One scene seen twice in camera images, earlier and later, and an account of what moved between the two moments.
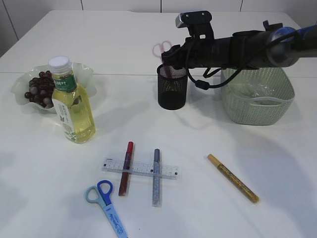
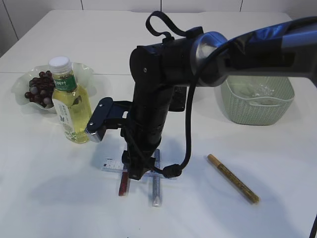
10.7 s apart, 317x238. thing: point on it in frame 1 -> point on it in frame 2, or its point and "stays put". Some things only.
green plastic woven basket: (256, 96) stays put
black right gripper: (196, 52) -> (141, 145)
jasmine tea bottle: (73, 103) stays put
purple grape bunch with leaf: (41, 89) stays put
